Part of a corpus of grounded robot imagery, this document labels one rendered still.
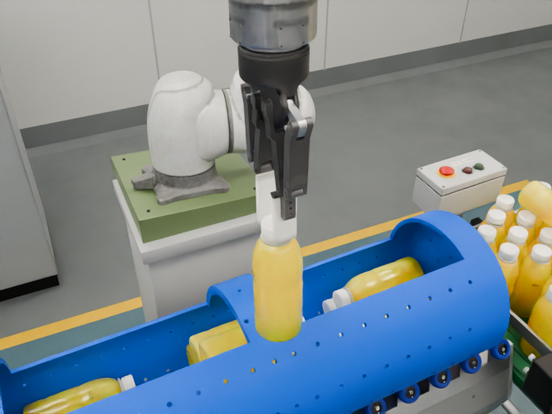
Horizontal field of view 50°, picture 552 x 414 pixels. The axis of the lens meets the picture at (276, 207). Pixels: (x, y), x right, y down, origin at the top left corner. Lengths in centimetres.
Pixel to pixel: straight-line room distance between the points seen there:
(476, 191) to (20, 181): 168
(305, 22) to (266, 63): 5
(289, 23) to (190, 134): 81
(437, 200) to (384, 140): 229
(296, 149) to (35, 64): 308
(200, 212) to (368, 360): 62
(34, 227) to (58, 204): 75
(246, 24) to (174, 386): 51
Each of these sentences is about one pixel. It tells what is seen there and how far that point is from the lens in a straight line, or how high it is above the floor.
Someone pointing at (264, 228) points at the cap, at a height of 145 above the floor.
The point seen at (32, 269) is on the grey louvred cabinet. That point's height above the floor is 16.
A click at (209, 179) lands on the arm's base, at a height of 109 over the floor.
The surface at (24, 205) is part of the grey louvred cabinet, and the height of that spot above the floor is 49.
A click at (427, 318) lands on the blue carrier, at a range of 102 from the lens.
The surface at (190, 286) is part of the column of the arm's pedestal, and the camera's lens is 154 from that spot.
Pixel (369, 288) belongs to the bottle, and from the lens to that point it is 113.
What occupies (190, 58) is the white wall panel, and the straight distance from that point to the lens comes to 380.
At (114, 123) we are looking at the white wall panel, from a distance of 384.
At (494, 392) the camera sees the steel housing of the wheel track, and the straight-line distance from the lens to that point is 136.
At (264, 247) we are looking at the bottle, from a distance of 74.
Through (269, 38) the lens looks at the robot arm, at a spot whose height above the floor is 170.
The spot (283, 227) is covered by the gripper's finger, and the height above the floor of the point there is 146.
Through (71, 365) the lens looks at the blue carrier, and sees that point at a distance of 111.
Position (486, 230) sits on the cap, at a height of 108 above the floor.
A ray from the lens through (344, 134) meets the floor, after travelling 376.
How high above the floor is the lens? 192
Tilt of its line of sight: 38 degrees down
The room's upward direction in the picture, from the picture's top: straight up
